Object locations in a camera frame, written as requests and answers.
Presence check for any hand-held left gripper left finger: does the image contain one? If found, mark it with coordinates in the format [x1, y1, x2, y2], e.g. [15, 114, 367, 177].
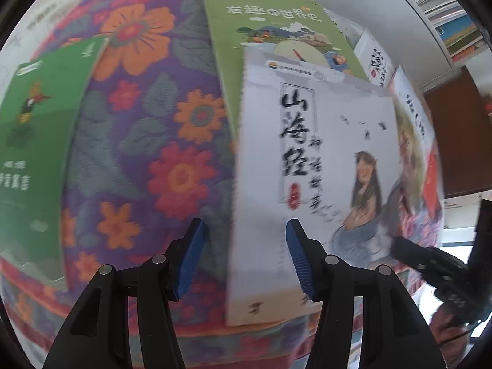
[42, 218, 210, 369]

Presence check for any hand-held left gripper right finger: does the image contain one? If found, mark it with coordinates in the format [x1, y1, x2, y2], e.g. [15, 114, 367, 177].
[285, 218, 450, 369]

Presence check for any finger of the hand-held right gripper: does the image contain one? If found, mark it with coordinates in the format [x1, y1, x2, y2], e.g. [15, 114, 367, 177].
[390, 236, 442, 281]

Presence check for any red book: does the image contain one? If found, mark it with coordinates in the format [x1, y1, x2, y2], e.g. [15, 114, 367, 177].
[421, 154, 444, 210]

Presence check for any white book with long-haired woman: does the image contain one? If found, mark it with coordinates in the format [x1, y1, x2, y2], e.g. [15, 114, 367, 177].
[225, 44, 408, 327]

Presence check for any dark green book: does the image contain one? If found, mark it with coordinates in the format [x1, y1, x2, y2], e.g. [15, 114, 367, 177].
[0, 36, 110, 293]

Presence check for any light green book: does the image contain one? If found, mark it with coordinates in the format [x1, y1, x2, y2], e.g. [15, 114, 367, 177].
[202, 0, 371, 154]

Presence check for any row of colourful books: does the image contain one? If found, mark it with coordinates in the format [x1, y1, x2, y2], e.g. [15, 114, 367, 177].
[379, 0, 489, 62]

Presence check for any person's right hand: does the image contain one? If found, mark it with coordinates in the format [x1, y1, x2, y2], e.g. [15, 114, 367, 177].
[428, 307, 475, 354]

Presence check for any brown cabinet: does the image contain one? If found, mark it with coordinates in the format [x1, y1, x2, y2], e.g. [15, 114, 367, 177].
[423, 65, 492, 198]

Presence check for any floral blanket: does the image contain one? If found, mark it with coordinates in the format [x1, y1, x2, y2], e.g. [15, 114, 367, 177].
[0, 0, 446, 369]

